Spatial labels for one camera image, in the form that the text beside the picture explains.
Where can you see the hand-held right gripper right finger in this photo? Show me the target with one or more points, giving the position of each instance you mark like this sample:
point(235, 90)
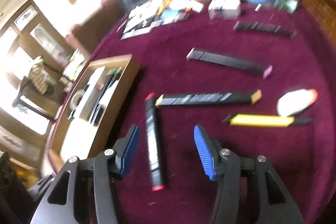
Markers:
point(204, 153)

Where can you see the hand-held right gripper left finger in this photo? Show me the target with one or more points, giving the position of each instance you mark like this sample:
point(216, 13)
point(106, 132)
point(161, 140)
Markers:
point(128, 150)

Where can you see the red-capped black marker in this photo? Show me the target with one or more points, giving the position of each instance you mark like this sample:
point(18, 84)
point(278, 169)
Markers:
point(155, 142)

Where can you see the cardboard box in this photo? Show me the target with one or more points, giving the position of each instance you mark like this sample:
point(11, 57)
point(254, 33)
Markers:
point(76, 140)

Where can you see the green-capped black marker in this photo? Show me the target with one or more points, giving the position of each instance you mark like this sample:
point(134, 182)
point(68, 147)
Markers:
point(109, 90)

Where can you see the yellow-capped black marker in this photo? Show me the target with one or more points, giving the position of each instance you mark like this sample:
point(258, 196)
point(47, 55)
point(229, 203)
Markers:
point(210, 99)

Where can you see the maroon tablecloth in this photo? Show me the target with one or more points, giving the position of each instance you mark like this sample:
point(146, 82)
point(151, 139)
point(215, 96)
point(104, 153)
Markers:
point(183, 77)

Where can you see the pink-capped black marker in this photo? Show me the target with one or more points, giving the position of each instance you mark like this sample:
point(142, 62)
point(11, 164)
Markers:
point(228, 61)

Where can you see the white red-capped bottle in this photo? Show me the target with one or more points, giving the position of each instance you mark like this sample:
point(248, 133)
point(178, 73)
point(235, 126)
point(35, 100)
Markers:
point(295, 102)

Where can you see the striped cloth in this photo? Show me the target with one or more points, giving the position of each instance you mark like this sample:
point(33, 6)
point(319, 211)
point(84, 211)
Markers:
point(39, 78)

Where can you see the row of assorted pens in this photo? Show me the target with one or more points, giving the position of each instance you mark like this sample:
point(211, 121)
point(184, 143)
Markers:
point(152, 19)

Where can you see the brown armchair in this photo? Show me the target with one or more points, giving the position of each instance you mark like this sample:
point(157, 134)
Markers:
point(99, 19)

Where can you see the long black pen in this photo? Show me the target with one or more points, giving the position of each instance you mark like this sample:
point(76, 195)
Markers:
point(265, 28)

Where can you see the small white box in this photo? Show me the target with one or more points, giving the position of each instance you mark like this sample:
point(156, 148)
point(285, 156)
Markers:
point(224, 10)

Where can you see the flat white box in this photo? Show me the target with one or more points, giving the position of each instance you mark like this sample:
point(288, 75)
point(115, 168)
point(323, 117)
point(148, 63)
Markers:
point(185, 5)

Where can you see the wooden framed window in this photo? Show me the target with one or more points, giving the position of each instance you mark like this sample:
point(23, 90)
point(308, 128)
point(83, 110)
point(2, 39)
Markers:
point(23, 37)

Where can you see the small green bottle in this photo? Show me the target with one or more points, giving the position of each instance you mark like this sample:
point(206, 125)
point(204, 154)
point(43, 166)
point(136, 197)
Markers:
point(284, 2)

